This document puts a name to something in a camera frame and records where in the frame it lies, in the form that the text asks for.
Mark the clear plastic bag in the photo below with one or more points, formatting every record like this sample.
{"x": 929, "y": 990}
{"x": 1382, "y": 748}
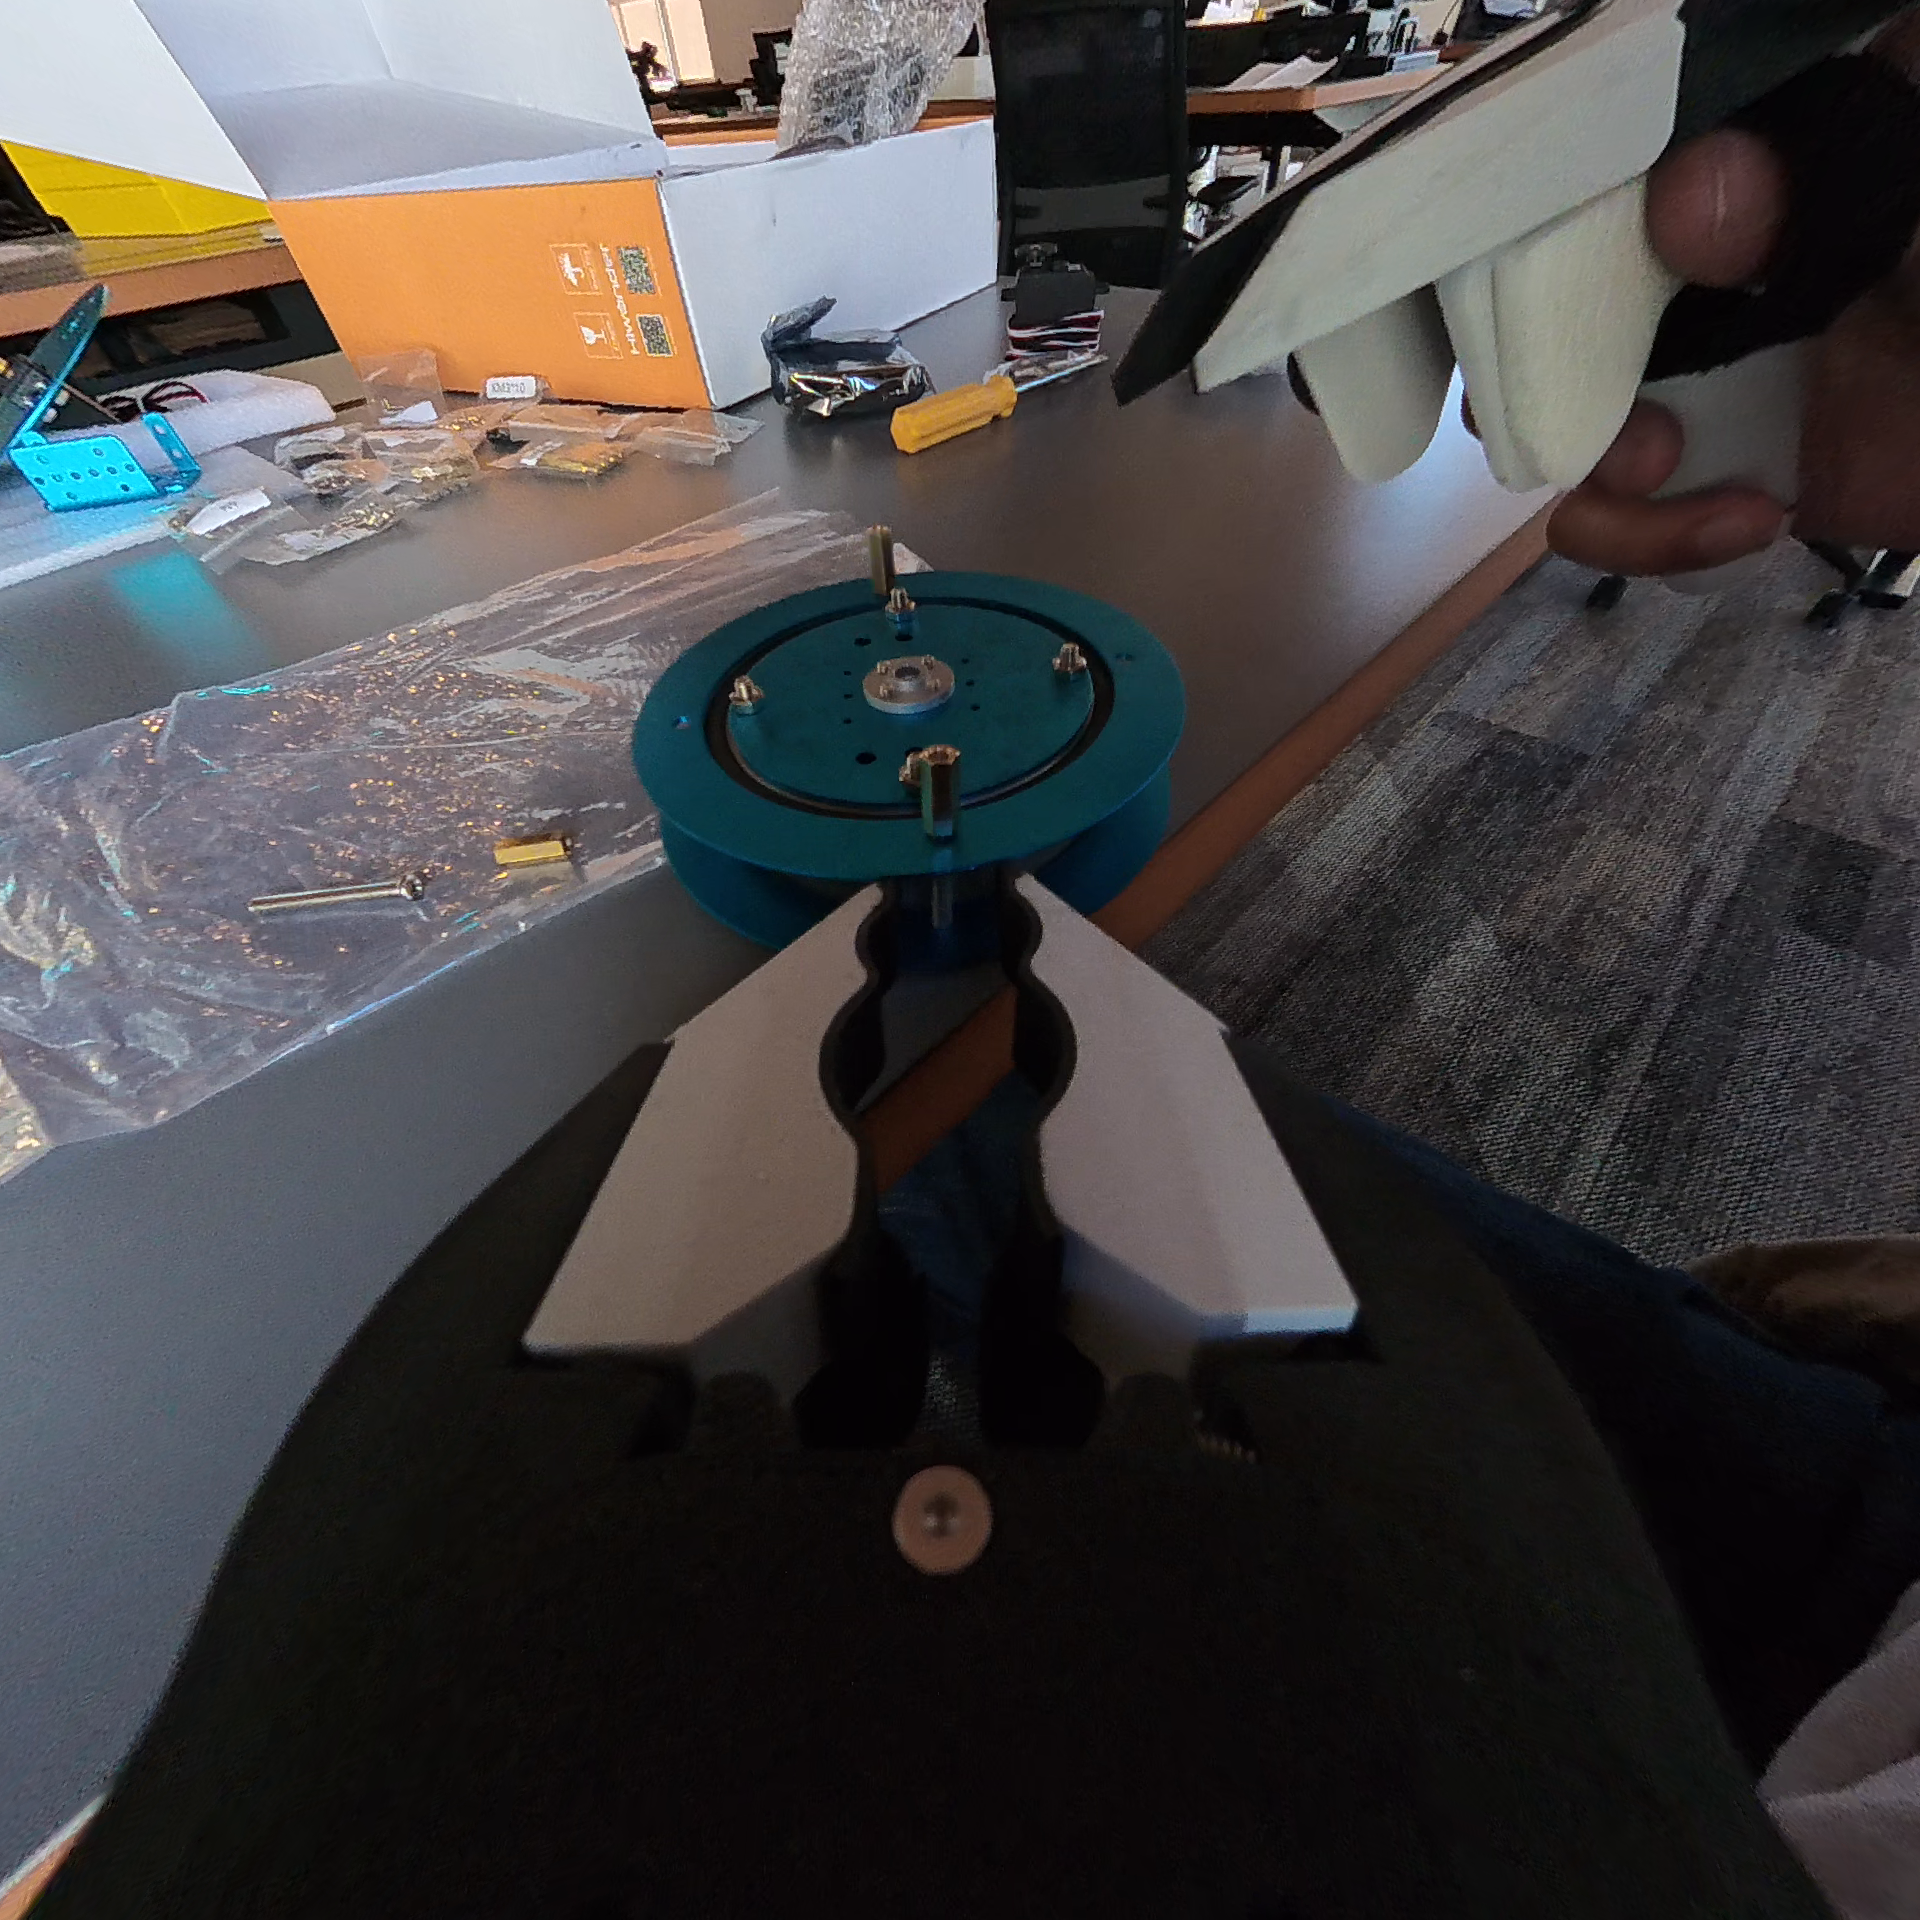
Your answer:
{"x": 300, "y": 781}

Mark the grey desk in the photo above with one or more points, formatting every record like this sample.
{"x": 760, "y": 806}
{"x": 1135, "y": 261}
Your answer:
{"x": 1274, "y": 494}

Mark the black chair base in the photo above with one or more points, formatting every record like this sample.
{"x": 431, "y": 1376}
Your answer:
{"x": 1861, "y": 578}

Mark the small brass spacer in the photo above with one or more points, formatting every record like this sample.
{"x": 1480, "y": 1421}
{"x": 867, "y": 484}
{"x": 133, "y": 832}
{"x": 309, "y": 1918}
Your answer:
{"x": 535, "y": 855}

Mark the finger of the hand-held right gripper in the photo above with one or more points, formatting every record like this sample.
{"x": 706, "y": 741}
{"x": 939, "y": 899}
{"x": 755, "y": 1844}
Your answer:
{"x": 1424, "y": 195}

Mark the orange cardboard box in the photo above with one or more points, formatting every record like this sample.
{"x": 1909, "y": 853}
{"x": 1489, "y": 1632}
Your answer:
{"x": 450, "y": 285}

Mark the person's blue jeans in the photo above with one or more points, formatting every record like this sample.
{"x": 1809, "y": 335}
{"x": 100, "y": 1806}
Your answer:
{"x": 1650, "y": 1424}

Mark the pile of clear hardware bags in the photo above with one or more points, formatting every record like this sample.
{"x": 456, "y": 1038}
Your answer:
{"x": 450, "y": 451}

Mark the yellow screwdriver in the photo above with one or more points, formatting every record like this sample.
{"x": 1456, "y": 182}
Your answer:
{"x": 953, "y": 413}

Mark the person's right hand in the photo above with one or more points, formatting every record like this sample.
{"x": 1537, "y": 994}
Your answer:
{"x": 1665, "y": 525}

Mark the set of blue metal parts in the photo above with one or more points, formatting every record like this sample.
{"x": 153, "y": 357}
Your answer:
{"x": 91, "y": 465}

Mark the yellow box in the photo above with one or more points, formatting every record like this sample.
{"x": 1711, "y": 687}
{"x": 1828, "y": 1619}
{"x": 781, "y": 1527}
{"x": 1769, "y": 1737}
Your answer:
{"x": 104, "y": 189}

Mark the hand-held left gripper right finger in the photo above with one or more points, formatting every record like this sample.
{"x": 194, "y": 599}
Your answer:
{"x": 1185, "y": 1184}

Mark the long steel screw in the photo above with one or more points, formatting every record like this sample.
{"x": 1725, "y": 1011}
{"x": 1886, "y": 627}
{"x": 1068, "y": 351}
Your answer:
{"x": 339, "y": 896}

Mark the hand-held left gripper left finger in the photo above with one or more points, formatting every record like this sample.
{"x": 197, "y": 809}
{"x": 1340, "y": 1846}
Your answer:
{"x": 704, "y": 1184}

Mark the bubble wrap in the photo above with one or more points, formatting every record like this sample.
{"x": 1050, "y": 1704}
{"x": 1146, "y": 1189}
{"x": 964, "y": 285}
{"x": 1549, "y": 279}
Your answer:
{"x": 870, "y": 61}

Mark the blue round metal turntable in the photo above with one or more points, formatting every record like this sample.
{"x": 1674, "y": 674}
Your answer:
{"x": 721, "y": 781}

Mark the white flat tray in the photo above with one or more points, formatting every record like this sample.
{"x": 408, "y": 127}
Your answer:
{"x": 255, "y": 413}

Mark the black foil bag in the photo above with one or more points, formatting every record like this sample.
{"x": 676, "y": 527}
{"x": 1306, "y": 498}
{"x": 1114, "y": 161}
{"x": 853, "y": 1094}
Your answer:
{"x": 840, "y": 368}

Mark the wood-edged table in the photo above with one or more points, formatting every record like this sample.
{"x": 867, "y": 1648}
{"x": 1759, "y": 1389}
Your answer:
{"x": 151, "y": 285}

